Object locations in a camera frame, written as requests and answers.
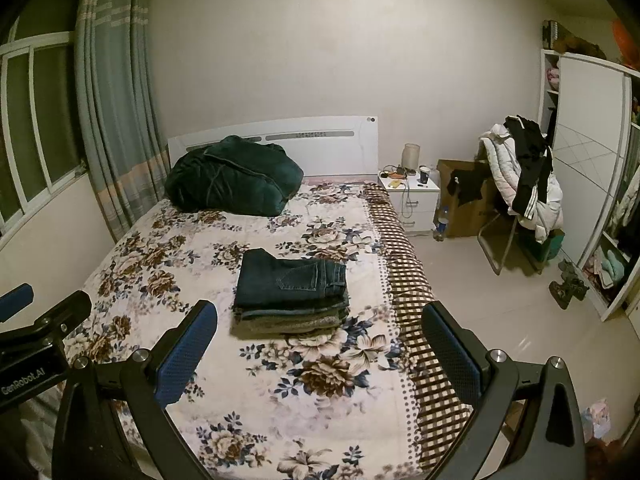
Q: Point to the black striped garment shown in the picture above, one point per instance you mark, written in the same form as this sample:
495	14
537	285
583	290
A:
532	165

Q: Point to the folded olive pants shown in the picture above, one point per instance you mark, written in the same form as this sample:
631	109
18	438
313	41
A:
290	327

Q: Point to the dark shoes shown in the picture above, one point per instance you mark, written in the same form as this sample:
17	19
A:
567	285

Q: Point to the person's left forearm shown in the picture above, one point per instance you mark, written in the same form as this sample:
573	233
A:
40	435

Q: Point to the white nightstand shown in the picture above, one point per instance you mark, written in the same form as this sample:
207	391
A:
415	205

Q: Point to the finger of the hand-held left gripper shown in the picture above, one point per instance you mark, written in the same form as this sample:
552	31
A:
14	301
62	312

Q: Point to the brown cardboard box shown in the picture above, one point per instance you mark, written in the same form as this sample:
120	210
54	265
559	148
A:
467	217

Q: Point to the floral blanket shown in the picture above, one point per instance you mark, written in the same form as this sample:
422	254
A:
280	390

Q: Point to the small table lamp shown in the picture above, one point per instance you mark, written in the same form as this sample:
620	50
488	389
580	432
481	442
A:
411	156

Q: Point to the white headboard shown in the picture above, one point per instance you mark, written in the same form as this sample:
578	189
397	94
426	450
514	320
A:
340	152

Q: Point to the black cloth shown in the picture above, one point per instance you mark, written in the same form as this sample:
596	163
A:
470	182

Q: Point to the white wardrobe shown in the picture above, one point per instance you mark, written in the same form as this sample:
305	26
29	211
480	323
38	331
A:
585	160

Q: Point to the chair piled with jackets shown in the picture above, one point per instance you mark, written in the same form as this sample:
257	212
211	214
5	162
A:
502	160

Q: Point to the dark blue jeans pants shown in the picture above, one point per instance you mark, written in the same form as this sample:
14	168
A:
285	275

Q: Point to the plastic bottle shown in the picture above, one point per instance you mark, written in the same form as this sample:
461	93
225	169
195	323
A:
440	225

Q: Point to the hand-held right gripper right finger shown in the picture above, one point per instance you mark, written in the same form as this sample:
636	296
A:
452	352

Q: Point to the dark cup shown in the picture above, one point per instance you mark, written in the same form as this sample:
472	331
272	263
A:
424	175

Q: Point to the grey-green curtain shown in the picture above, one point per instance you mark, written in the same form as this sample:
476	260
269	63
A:
115	85

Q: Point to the dark green quilt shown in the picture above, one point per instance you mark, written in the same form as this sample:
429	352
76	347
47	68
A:
230	175

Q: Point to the teal storage box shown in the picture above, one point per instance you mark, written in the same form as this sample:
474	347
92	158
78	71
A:
547	247

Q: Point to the window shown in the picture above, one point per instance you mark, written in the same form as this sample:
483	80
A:
40	120

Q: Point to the brown checkered bed sheet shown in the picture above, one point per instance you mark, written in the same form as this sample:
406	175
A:
415	285

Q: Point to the orange bag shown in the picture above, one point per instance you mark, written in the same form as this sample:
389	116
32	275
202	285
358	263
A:
627	42

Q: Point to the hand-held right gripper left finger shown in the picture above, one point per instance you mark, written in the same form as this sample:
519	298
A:
185	352

